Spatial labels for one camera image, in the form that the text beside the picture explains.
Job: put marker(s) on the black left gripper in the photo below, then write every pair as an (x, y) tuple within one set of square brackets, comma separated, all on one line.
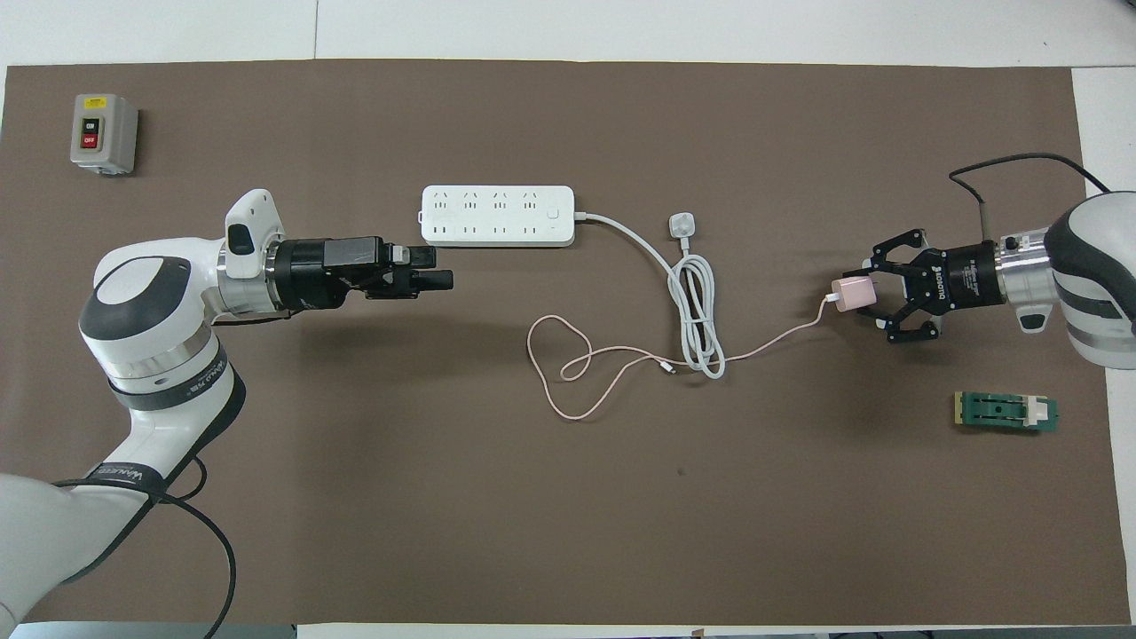
[(306, 275)]

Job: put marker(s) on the white power strip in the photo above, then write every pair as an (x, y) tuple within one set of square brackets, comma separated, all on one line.
[(497, 216)]

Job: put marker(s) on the green and white connector block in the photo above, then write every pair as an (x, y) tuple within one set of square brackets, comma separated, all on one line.
[(1003, 413)]

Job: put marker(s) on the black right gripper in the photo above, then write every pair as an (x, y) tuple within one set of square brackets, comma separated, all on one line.
[(967, 277)]

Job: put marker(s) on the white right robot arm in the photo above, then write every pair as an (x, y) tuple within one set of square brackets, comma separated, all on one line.
[(1092, 266)]

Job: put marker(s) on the brown table mat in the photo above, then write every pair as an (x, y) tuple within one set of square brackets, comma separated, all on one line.
[(444, 497)]

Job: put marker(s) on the pink charger adapter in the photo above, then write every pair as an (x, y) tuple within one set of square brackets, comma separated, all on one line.
[(854, 294)]

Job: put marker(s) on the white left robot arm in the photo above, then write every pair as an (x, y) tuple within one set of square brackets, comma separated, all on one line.
[(133, 293)]

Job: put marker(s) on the grey on-off switch box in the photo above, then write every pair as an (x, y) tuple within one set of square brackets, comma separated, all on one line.
[(102, 133)]

